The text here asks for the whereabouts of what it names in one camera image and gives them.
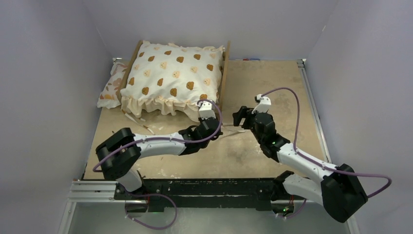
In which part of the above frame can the aluminium table frame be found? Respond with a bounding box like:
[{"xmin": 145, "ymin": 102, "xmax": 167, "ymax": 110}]
[{"xmin": 58, "ymin": 58, "xmax": 360, "ymax": 234}]

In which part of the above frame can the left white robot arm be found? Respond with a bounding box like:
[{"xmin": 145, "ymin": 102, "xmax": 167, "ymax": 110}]
[{"xmin": 93, "ymin": 117, "xmax": 221, "ymax": 199}]

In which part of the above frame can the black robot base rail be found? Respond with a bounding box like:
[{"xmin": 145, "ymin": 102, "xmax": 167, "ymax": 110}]
[{"xmin": 114, "ymin": 178, "xmax": 291, "ymax": 212}]

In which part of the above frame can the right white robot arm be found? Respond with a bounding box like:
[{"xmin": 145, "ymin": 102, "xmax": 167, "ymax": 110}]
[{"xmin": 232, "ymin": 106, "xmax": 368, "ymax": 223}]

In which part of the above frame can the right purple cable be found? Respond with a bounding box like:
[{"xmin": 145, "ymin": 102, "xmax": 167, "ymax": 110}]
[{"xmin": 261, "ymin": 87, "xmax": 393, "ymax": 220}]

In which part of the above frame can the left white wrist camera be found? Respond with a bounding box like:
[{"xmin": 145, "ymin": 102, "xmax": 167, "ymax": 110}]
[{"xmin": 198, "ymin": 101, "xmax": 216, "ymax": 120}]

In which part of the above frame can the bear print white cushion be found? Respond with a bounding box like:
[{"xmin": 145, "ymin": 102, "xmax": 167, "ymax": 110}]
[{"xmin": 120, "ymin": 40, "xmax": 246, "ymax": 136}]

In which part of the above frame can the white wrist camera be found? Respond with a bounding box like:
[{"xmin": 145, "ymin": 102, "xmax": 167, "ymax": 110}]
[
  {"xmin": 198, "ymin": 101, "xmax": 216, "ymax": 120},
  {"xmin": 252, "ymin": 94, "xmax": 271, "ymax": 114}
]

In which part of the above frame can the floral print small pillow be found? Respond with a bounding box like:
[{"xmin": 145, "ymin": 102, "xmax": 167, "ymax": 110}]
[{"xmin": 97, "ymin": 59, "xmax": 127, "ymax": 109}]

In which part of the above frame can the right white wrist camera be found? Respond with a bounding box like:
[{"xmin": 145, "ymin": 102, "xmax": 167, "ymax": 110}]
[{"xmin": 252, "ymin": 94, "xmax": 271, "ymax": 114}]

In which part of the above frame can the wooden pet bed frame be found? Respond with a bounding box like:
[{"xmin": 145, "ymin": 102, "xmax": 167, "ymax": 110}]
[{"xmin": 116, "ymin": 39, "xmax": 232, "ymax": 112}]

